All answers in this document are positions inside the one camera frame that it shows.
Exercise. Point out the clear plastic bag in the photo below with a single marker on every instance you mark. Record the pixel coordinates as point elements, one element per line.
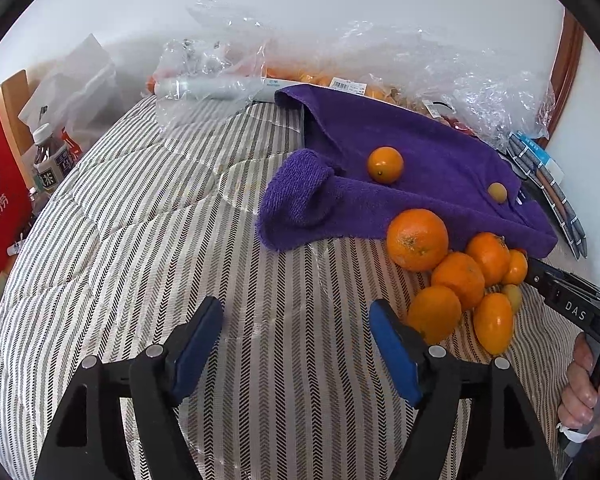
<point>455,80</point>
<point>205,55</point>

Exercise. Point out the checked grey cloth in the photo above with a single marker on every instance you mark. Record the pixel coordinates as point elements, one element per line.
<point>555,195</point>

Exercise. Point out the red paper bag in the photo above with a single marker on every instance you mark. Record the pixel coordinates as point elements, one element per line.
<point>0,195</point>

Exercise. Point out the small orange mandarin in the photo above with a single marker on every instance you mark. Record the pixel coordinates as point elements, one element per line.
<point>385,164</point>
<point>516,267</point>

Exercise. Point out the striped mattress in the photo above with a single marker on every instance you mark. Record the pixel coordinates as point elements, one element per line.
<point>180,260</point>

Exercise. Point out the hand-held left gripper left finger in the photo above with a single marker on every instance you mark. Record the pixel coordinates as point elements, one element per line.
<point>197,345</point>

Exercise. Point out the blue white tissue pack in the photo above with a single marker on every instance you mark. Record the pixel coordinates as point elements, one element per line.
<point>540,152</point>

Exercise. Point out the person's right hand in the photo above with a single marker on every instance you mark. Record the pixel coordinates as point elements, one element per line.
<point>580,390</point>

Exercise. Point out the white cap drink bottle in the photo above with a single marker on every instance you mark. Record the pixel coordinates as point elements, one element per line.
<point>47,160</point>

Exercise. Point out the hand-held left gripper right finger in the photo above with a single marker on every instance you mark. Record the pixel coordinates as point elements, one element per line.
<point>392,347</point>

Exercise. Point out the plastic bag of oranges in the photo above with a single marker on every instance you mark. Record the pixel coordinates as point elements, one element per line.
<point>320,79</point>

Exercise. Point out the yellow kumquat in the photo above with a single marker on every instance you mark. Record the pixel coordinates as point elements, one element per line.
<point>514,297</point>
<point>497,193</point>

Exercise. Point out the brown wooden door frame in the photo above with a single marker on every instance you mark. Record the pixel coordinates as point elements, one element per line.
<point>567,70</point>

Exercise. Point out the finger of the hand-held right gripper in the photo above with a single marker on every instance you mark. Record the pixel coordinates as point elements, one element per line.
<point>560,295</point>

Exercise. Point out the purple towel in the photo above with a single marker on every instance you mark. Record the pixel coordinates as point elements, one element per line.
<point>420,160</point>

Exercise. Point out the large orange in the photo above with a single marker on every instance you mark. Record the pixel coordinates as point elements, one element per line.
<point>417,240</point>

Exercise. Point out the white plastic bag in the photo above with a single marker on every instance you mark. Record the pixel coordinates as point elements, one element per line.
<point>75,90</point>

